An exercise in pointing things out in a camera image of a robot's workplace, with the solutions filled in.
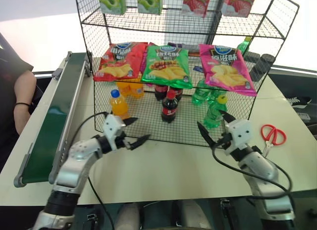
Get pink hanging snack packet right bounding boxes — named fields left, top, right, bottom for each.
left=221, top=0, right=258, bottom=18

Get pink hanging snack packet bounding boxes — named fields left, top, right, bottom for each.
left=182, top=0, right=211, bottom=18
left=221, top=0, right=258, bottom=18

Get dark cylindrical container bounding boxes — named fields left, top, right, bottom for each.
left=244, top=51, right=261, bottom=64
left=249, top=53, right=276, bottom=83

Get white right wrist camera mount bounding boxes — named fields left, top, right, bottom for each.
left=223, top=119, right=254, bottom=156

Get black table clamp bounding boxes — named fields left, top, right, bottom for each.
left=85, top=213, right=99, bottom=230
left=219, top=198, right=236, bottom=230

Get green potato chips bag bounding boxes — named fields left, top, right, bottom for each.
left=140, top=43, right=194, bottom=90

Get green bottle behind rack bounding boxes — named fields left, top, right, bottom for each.
left=235, top=37, right=252, bottom=58

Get black and white shoe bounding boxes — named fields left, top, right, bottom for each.
left=284, top=96, right=314, bottom=109

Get cola bottle red cap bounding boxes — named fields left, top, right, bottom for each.
left=160, top=90, right=179, bottom=124

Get pink potato chips bag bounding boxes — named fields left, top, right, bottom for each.
left=199, top=44, right=258, bottom=97

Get green apple juice carton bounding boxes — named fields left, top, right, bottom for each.
left=98, top=0, right=127, bottom=15
left=137, top=0, right=163, bottom=16

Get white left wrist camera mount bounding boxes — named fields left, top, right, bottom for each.
left=102, top=114, right=127, bottom=151

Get black wire mesh rack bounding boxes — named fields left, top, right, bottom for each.
left=75, top=0, right=300, bottom=148

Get person's black shirt torso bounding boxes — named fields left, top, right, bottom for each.
left=0, top=33, right=35, bottom=164

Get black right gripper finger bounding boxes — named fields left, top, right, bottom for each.
left=197, top=121, right=219, bottom=149
left=219, top=110, right=236, bottom=125

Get green conveyor belt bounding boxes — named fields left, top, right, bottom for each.
left=13, top=51, right=94, bottom=188

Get pink hanging snack packet left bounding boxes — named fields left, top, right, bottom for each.
left=182, top=0, right=211, bottom=18

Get red handled scissors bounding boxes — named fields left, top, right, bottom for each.
left=260, top=124, right=287, bottom=158

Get red potato chips bag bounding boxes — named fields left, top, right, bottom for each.
left=93, top=42, right=149, bottom=83

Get orange soda bottle blue cap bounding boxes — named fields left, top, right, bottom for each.
left=109, top=89, right=131, bottom=118

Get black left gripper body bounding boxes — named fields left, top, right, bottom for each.
left=115, top=130, right=132, bottom=150

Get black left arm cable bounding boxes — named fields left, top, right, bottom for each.
left=70, top=112, right=116, bottom=230

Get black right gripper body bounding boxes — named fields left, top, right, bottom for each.
left=215, top=132, right=233, bottom=149

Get green soda bottle yellow cap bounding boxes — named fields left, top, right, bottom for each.
left=203, top=95, right=229, bottom=130

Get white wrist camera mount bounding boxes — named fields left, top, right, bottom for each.
left=223, top=119, right=254, bottom=156
left=102, top=114, right=127, bottom=151

